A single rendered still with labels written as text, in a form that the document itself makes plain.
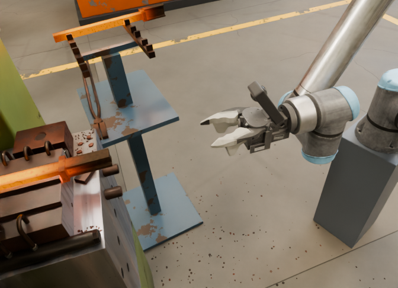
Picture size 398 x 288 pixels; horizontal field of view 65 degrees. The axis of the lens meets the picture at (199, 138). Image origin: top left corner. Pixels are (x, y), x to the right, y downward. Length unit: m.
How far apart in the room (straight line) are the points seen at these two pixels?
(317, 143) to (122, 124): 0.67
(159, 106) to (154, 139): 1.01
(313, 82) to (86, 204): 0.66
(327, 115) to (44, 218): 0.64
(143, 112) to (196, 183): 0.81
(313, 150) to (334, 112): 0.14
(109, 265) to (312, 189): 1.40
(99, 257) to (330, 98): 0.61
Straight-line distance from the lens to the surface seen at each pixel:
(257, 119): 0.73
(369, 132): 1.32
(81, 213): 0.73
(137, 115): 1.19
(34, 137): 0.87
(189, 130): 2.23
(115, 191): 0.79
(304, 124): 0.76
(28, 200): 0.71
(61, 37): 1.24
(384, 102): 1.24
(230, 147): 0.70
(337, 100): 0.80
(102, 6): 4.12
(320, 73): 0.92
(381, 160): 1.33
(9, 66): 1.08
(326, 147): 0.87
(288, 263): 1.65
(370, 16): 0.90
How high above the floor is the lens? 1.47
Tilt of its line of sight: 43 degrees down
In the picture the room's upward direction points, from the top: 5 degrees counter-clockwise
